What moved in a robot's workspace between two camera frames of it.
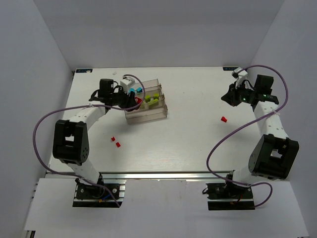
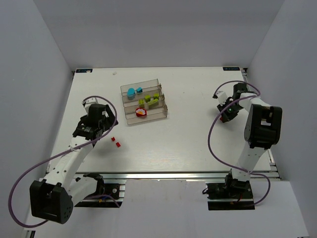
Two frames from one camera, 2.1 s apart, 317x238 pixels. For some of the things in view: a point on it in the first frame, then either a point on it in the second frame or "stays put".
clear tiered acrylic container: x=152 y=106 stays put
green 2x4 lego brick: x=153 y=103 stays put
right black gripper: x=234 y=96 → x=227 y=113
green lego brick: x=142 y=105 stays put
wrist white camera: x=240 y=75 → x=222 y=97
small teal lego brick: x=139 y=89 stays put
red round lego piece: x=138 y=100 → x=140 y=111
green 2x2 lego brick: x=147 y=98 stays put
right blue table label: x=229 y=68 stays put
